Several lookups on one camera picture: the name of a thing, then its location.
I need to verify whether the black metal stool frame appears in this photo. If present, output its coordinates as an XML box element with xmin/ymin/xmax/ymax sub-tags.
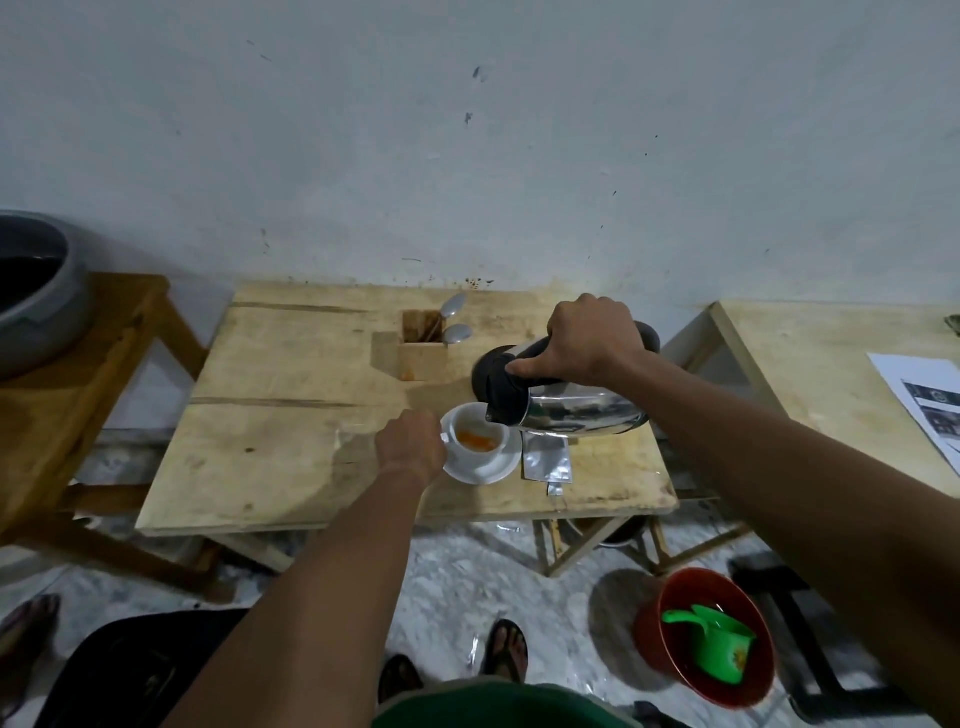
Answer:
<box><xmin>729</xmin><ymin>553</ymin><xmax>927</xmax><ymax>726</ymax></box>

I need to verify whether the person's left forearm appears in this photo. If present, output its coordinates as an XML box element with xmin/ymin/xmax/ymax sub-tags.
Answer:
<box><xmin>163</xmin><ymin>463</ymin><xmax>432</xmax><ymax>728</ymax></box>

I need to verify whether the steel kettle with black handle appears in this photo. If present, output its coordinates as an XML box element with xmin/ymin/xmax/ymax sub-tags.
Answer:
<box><xmin>483</xmin><ymin>322</ymin><xmax>663</xmax><ymax>438</ymax></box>

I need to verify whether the person's green shirt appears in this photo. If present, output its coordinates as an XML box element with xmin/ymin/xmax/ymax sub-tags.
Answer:
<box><xmin>372</xmin><ymin>677</ymin><xmax>642</xmax><ymax>728</ymax></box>

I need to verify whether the red plastic bucket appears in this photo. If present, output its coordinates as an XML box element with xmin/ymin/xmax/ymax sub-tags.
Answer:
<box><xmin>632</xmin><ymin>567</ymin><xmax>778</xmax><ymax>711</ymax></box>

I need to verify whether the grey metal pot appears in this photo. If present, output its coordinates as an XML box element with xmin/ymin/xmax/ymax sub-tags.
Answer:
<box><xmin>0</xmin><ymin>210</ymin><xmax>94</xmax><ymax>381</ymax></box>

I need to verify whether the black bag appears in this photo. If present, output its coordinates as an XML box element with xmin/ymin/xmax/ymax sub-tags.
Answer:
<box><xmin>33</xmin><ymin>608</ymin><xmax>252</xmax><ymax>728</ymax></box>

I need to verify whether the green plastic dipper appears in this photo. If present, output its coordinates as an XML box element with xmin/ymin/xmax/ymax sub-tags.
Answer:
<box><xmin>660</xmin><ymin>603</ymin><xmax>758</xmax><ymax>686</ymax></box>

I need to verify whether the person's sandalled foot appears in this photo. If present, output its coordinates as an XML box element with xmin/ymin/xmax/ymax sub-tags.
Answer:
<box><xmin>376</xmin><ymin>653</ymin><xmax>426</xmax><ymax>706</ymax></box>
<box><xmin>480</xmin><ymin>618</ymin><xmax>531</xmax><ymax>684</ymax></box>

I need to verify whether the wooden utensil holder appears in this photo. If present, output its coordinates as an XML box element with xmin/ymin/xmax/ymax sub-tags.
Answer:
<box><xmin>396</xmin><ymin>309</ymin><xmax>450</xmax><ymax>383</ymax></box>

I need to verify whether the person's left sandalled foot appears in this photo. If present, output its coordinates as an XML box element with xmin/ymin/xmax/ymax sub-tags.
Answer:
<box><xmin>376</xmin><ymin>653</ymin><xmax>426</xmax><ymax>706</ymax></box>

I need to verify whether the printed paper sheet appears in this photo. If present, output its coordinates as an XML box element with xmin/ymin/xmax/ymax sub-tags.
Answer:
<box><xmin>867</xmin><ymin>351</ymin><xmax>960</xmax><ymax>478</ymax></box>

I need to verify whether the wide wooden table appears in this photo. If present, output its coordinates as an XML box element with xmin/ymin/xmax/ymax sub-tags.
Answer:
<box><xmin>135</xmin><ymin>280</ymin><xmax>681</xmax><ymax>579</ymax></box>

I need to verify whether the person's right sandalled foot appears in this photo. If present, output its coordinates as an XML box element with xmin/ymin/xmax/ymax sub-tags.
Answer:
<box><xmin>480</xmin><ymin>618</ymin><xmax>531</xmax><ymax>684</ymax></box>

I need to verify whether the pale wooden table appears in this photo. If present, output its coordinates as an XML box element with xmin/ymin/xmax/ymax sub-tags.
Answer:
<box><xmin>651</xmin><ymin>300</ymin><xmax>960</xmax><ymax>577</ymax></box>

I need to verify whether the black kettle base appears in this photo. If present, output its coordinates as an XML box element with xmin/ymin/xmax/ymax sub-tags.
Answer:
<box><xmin>470</xmin><ymin>345</ymin><xmax>520</xmax><ymax>406</ymax></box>

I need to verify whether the white cup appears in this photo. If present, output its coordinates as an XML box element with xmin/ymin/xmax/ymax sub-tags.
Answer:
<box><xmin>448</xmin><ymin>402</ymin><xmax>513</xmax><ymax>482</ymax></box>

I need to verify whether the person's right forearm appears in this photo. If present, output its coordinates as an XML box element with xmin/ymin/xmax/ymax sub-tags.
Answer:
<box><xmin>603</xmin><ymin>348</ymin><xmax>960</xmax><ymax>728</ymax></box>

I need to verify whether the dark brown wooden table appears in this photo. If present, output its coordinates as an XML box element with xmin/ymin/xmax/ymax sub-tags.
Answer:
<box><xmin>0</xmin><ymin>271</ymin><xmax>237</xmax><ymax>606</ymax></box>

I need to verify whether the white saucer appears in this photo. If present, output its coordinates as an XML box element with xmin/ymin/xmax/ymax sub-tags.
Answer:
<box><xmin>439</xmin><ymin>420</ymin><xmax>525</xmax><ymax>487</ymax></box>

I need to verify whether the silver foil sachet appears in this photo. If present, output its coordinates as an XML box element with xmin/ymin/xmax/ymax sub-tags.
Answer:
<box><xmin>522</xmin><ymin>431</ymin><xmax>574</xmax><ymax>498</ymax></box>

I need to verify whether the person's left hand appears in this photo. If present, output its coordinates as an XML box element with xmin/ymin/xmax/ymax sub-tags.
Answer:
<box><xmin>375</xmin><ymin>408</ymin><xmax>450</xmax><ymax>489</ymax></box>

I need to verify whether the person's right hand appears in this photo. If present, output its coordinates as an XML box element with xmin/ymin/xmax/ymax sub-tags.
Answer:
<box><xmin>506</xmin><ymin>293</ymin><xmax>654</xmax><ymax>391</ymax></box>

